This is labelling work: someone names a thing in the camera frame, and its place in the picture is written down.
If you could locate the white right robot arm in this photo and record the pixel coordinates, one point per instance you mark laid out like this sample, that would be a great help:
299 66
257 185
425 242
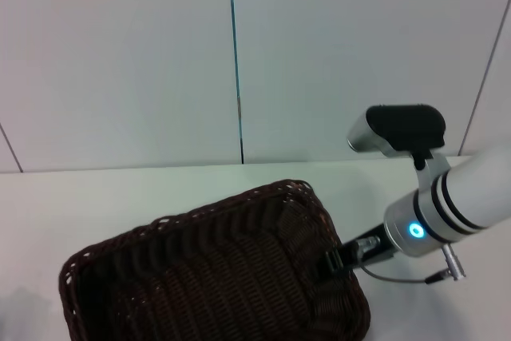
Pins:
479 193

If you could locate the dark brown woven basket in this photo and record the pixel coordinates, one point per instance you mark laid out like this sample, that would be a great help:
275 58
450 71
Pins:
223 277

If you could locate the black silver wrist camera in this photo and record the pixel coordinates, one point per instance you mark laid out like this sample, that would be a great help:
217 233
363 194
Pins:
403 125

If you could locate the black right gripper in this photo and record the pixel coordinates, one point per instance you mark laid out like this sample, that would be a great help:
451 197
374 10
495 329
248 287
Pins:
371 255

